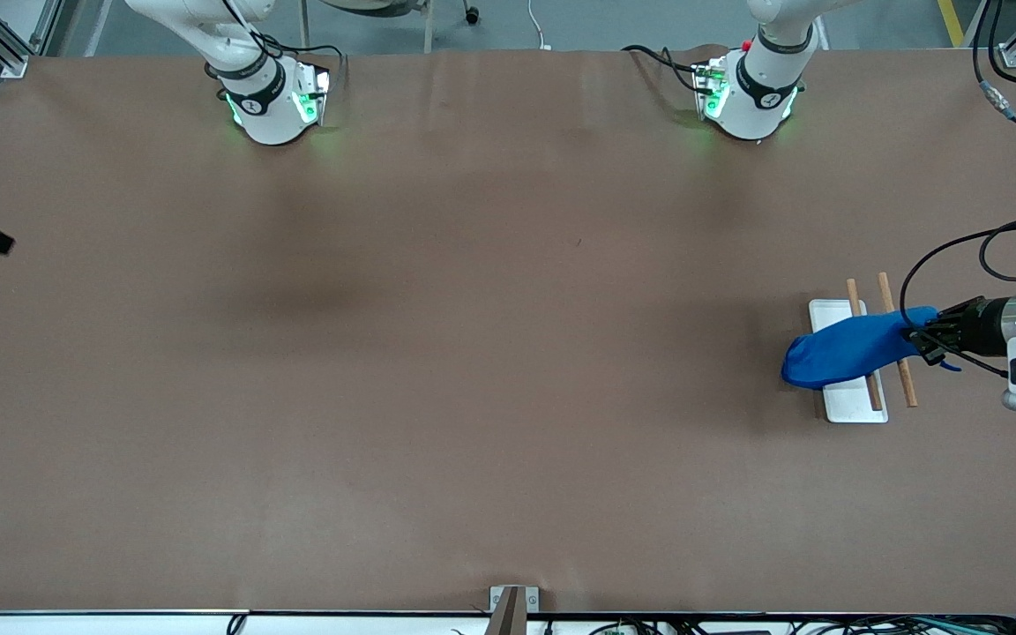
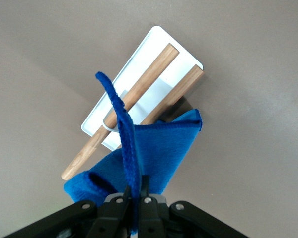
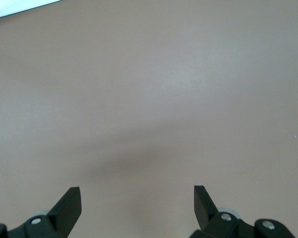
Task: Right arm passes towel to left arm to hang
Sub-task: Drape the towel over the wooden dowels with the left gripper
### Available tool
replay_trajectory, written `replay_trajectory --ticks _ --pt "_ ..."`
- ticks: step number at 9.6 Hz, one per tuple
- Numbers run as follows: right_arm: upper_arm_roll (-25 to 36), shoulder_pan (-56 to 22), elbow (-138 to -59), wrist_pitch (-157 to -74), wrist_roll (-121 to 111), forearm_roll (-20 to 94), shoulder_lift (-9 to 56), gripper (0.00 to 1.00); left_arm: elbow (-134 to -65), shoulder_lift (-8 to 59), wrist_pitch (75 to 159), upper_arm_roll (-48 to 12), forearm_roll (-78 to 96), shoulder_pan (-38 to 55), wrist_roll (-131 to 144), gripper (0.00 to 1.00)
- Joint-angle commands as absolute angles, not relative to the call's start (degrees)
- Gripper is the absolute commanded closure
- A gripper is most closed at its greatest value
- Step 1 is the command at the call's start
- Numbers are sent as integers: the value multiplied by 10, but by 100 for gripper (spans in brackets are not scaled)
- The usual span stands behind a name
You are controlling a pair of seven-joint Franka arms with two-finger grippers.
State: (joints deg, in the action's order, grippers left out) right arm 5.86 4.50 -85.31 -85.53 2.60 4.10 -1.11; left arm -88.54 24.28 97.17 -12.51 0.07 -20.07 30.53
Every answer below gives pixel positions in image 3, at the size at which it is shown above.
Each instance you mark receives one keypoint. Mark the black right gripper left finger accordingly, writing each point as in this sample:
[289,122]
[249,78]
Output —
[64,210]

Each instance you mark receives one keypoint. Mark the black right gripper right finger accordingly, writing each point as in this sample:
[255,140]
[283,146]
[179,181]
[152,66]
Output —
[206,210]

